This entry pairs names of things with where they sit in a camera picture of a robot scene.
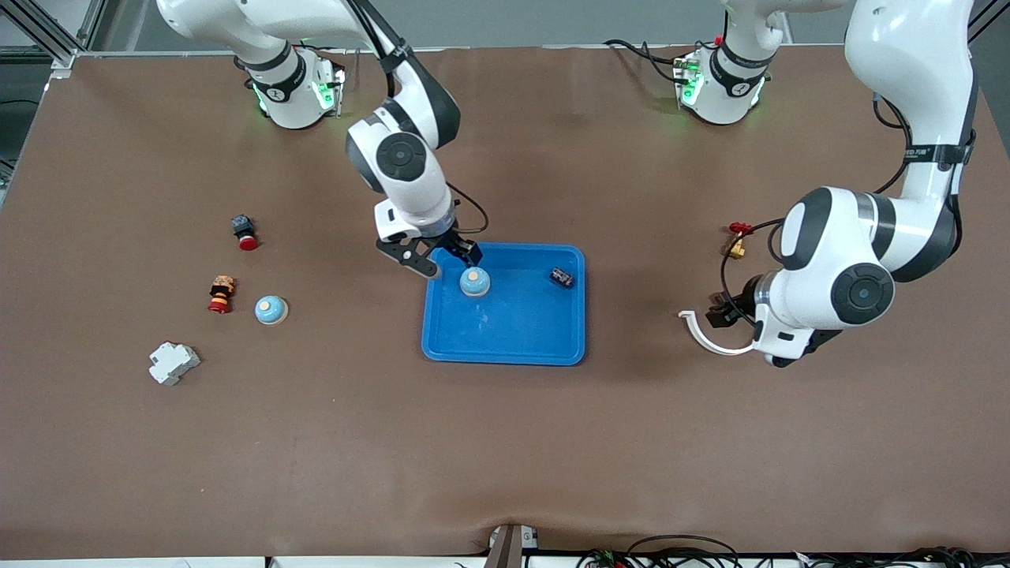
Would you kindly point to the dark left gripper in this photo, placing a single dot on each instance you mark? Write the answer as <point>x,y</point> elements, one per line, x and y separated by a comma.
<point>743,300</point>

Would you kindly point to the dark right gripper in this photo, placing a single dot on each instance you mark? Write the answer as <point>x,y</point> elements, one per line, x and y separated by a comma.
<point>452,240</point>

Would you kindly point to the light blue call bell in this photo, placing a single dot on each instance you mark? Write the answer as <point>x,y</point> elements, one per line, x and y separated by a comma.
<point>474,288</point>
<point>271,313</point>

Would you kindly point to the dark brown cylindrical capacitor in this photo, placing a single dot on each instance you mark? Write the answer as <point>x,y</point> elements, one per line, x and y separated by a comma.
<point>562,277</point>

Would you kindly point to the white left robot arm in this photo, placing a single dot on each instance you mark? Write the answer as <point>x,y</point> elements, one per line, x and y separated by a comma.
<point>899,47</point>

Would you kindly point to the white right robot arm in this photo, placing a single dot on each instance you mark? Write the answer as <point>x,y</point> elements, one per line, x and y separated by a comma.
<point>418,201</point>

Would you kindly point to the white semicircular pipe clamp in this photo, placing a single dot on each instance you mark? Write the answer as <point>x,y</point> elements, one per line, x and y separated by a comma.
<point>694,327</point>

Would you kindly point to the blue plastic tray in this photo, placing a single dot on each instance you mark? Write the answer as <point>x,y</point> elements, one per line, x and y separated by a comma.
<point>513,331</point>

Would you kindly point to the red emergency stop button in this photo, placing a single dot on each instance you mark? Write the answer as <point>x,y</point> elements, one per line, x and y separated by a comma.
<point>246,239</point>

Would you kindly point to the red orange stacked push button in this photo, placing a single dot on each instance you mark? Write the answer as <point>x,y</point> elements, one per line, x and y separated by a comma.
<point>222,296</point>

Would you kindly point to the brown table mat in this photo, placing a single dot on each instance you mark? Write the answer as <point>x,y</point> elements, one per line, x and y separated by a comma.
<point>316,442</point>

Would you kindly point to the white circuit breaker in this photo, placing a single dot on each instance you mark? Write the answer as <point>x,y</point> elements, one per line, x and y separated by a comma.
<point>172,363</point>

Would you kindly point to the grey table edge bracket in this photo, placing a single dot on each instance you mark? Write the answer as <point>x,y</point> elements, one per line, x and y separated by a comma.
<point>509,548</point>

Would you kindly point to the aluminium frame profile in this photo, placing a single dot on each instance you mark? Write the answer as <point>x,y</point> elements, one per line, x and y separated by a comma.
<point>990,20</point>
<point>35,24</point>

